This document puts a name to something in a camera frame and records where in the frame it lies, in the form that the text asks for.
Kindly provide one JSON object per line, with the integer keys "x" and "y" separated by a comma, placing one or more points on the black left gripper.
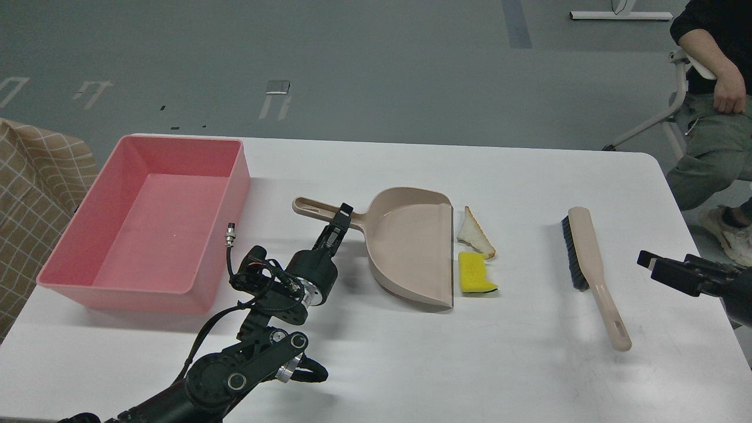
{"x": 315, "y": 268}

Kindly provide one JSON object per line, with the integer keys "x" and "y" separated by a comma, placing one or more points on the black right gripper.
{"x": 724, "y": 280}

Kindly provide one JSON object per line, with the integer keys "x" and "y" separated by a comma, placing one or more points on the beige plastic dustpan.
{"x": 409, "y": 238}

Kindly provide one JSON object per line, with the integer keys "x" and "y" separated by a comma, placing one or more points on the beige hand brush black bristles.
{"x": 588, "y": 273}

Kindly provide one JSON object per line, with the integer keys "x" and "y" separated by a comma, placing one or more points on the triangular toast slice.
{"x": 471, "y": 234}

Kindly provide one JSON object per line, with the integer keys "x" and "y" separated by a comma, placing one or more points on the yellow green sponge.
{"x": 473, "y": 275}

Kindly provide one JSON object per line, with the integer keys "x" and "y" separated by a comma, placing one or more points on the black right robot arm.
{"x": 739, "y": 310}

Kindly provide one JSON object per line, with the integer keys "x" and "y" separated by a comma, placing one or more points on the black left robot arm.
{"x": 208, "y": 388}

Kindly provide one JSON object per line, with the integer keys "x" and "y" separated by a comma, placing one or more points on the seated person's forearm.
{"x": 701, "y": 45}

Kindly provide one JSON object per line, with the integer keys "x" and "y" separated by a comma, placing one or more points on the pink plastic bin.
{"x": 150, "y": 234}

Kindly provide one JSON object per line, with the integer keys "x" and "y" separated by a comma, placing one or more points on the seated person's hand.
{"x": 730, "y": 93}

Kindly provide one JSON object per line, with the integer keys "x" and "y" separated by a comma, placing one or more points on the seated person in green trousers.
{"x": 718, "y": 144}

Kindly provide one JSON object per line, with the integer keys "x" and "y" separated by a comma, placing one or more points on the silver floor socket plate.
{"x": 278, "y": 87}

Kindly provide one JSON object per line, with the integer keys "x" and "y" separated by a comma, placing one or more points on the white table base bar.
{"x": 622, "y": 16}

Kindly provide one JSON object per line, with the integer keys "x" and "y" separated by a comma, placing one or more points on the beige checkered cloth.
{"x": 45, "y": 175}

